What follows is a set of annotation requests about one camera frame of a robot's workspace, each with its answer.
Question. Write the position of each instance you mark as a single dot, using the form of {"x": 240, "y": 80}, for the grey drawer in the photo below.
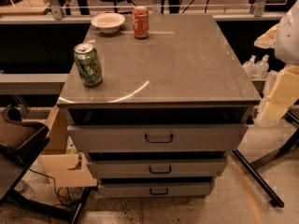
{"x": 157, "y": 138}
{"x": 156, "y": 168}
{"x": 155, "y": 190}

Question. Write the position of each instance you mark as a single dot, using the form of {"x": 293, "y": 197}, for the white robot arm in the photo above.
{"x": 283, "y": 38}

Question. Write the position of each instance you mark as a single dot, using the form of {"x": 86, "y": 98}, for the grey drawer cabinet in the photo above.
{"x": 183, "y": 73}

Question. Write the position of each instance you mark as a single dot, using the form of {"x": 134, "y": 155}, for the grey top drawer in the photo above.
{"x": 157, "y": 138}

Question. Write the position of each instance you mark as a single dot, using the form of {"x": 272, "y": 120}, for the grey bottom drawer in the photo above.
{"x": 155, "y": 190}

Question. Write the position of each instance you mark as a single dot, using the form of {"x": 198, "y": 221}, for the green soda can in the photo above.
{"x": 88, "y": 64}

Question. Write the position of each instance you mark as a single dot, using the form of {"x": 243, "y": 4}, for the orange soda can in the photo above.
{"x": 141, "y": 22}

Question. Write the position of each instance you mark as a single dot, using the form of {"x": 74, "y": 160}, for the white bowl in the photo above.
{"x": 108, "y": 23}

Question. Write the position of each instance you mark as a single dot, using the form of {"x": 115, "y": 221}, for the clear sanitizer bottle left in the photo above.
{"x": 249, "y": 65}

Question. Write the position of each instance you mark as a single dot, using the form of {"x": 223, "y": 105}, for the cardboard box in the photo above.
{"x": 67, "y": 168}

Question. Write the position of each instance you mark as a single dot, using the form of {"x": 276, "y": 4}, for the black metal stand leg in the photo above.
{"x": 252, "y": 167}

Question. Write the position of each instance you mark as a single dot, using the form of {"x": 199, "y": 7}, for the brown bag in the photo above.
{"x": 13, "y": 130}

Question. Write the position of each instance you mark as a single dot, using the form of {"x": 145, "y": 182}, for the black side table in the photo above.
{"x": 11, "y": 174}

